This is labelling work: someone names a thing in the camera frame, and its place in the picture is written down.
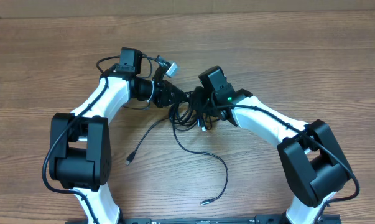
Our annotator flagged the black USB-C cable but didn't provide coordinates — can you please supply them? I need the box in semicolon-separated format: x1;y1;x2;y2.
170;93;229;207

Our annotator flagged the black USB-A cable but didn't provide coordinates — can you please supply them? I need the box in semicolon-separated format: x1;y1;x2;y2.
124;90;213;166

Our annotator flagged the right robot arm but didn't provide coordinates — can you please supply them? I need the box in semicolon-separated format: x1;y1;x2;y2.
193;66;353;223

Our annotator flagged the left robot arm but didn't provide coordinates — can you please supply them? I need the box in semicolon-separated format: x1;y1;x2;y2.
42;47;186;223

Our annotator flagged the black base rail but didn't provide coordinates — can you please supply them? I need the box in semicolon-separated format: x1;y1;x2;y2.
65;213;342;224

